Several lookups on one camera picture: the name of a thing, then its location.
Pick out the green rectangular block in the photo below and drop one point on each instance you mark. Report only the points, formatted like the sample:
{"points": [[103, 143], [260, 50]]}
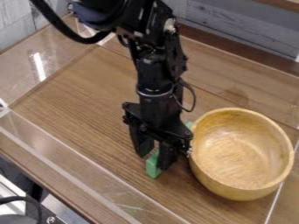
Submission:
{"points": [[153, 170]]}

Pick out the black metal base plate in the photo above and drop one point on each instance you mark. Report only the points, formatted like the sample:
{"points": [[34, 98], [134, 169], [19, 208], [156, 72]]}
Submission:
{"points": [[38, 211]]}

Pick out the brown wooden bowl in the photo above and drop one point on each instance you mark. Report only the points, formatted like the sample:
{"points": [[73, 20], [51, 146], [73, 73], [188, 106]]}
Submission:
{"points": [[242, 153]]}

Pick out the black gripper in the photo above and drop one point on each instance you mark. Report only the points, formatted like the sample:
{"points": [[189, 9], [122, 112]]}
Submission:
{"points": [[154, 120]]}

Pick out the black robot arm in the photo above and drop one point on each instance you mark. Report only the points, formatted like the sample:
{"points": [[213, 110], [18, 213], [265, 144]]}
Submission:
{"points": [[148, 30]]}

